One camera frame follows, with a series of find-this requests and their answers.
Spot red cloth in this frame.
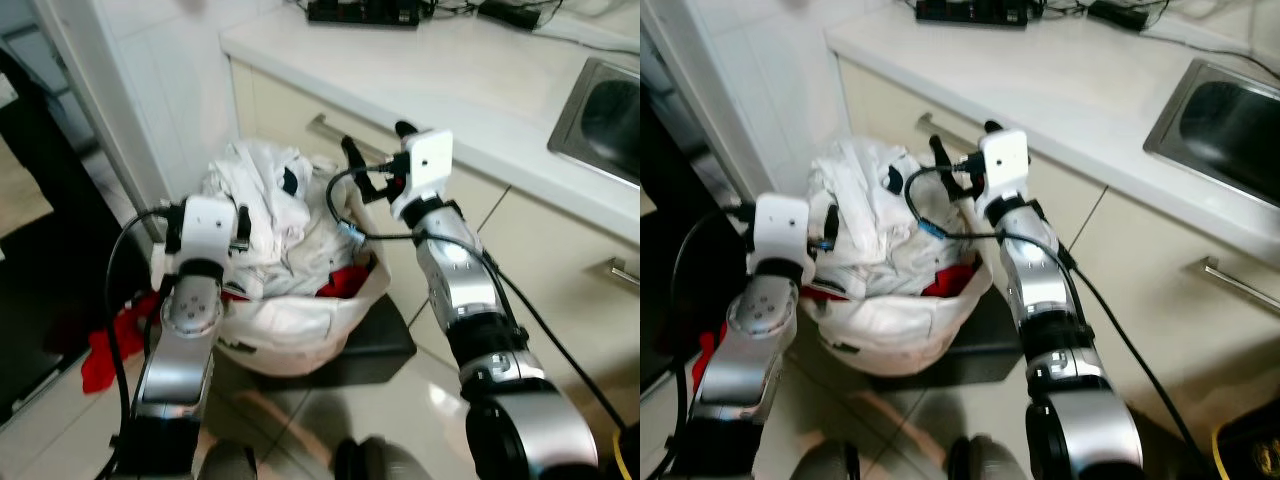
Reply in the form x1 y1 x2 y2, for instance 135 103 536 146
690 325 726 386
80 290 166 393

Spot black power strip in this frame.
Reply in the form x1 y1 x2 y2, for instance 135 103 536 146
915 0 1031 28
307 0 421 29

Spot grey robot leg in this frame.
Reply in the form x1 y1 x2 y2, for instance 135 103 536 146
790 440 851 480
945 435 1031 480
333 435 426 480
195 440 256 480

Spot yellow cable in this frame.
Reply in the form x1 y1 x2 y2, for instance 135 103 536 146
1210 415 1280 480
610 425 641 480

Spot grey robot left leg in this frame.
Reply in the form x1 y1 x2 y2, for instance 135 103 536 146
790 440 851 480
195 440 256 480

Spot grey door frame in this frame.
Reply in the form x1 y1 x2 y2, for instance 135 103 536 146
30 0 171 241
640 0 771 211

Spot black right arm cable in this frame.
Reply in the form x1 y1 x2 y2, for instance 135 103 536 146
905 163 1201 451
325 163 631 436

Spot stainless steel sink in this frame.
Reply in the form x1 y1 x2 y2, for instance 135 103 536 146
1143 58 1280 209
547 57 641 189

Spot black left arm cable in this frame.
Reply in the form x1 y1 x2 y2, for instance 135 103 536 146
100 205 186 480
655 205 758 480

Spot black flat platform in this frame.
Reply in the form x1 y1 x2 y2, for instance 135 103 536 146
240 295 418 389
850 290 1026 379

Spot cream kitchen cabinet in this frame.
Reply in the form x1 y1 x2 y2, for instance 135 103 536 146
835 55 1280 441
228 58 641 441

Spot metal drawer handle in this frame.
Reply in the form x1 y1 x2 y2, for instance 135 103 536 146
308 113 391 161
583 257 641 291
915 112 986 151
1188 257 1280 316

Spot black power adapter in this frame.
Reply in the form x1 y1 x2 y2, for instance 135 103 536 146
478 0 546 31
1087 0 1151 31

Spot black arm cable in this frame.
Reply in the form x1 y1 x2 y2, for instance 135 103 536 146
905 163 1201 451
655 205 758 480
325 163 631 436
100 205 186 480

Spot white fabric laundry basket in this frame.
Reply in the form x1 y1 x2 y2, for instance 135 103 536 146
205 255 393 378
805 255 993 378

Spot grey robot right leg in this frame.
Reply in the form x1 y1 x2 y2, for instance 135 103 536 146
333 435 426 480
945 435 1031 480

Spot black top-load washing machine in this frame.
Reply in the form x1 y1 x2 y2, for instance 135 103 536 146
640 90 701 391
0 45 131 431

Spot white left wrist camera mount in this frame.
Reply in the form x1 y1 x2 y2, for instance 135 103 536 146
754 194 814 266
182 195 241 266

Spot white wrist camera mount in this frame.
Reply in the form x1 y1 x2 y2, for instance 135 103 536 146
182 195 241 266
390 128 455 223
975 128 1031 223
754 194 814 266

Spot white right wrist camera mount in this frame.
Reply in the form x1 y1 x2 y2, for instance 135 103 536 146
975 128 1031 223
390 128 455 223

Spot small red garment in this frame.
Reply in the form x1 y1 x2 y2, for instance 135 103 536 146
318 265 373 299
920 265 976 298

